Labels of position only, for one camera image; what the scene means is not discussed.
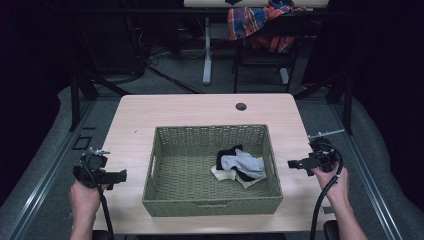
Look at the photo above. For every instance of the black sock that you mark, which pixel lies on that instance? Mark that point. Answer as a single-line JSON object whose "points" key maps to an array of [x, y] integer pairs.
{"points": [[228, 151]]}

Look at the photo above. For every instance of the green woven basket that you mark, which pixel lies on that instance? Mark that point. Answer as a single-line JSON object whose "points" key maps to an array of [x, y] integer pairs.
{"points": [[186, 186]]}

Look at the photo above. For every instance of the person's left hand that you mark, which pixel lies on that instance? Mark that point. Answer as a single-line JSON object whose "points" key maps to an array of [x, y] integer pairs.
{"points": [[84, 199]]}

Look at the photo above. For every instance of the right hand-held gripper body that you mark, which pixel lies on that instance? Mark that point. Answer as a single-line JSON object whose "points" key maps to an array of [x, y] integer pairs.
{"points": [[322, 156]]}

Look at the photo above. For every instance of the white desk leg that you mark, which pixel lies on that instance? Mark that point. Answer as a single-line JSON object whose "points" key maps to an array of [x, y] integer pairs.
{"points": [[284, 76], [207, 60]]}

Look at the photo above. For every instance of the black seat armrest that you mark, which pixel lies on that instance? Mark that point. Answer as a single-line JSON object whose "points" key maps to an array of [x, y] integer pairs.
{"points": [[331, 230]]}

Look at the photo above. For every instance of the black metal stand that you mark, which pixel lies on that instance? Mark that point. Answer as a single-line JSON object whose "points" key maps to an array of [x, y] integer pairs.
{"points": [[348, 103], [75, 100]]}

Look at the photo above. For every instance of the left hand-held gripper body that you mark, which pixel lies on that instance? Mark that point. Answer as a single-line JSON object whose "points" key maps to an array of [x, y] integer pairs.
{"points": [[94, 162]]}

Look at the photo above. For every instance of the grey sock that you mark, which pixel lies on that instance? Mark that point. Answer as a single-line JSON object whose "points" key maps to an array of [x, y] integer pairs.
{"points": [[245, 163]]}

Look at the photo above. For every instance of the metal floor rail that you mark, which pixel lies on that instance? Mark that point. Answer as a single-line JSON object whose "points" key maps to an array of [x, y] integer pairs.
{"points": [[370, 186], [50, 173]]}

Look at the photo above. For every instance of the cream sock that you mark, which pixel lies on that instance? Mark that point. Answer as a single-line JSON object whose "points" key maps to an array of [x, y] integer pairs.
{"points": [[222, 174], [251, 182]]}

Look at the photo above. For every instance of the person's right hand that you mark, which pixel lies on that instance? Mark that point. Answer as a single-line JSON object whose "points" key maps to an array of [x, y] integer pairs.
{"points": [[333, 190]]}

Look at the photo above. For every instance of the plaid shirt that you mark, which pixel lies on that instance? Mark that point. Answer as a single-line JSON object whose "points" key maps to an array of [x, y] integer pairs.
{"points": [[248, 21]]}

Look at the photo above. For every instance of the black chair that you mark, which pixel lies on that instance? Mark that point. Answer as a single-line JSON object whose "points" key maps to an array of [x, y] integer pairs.
{"points": [[266, 60]]}

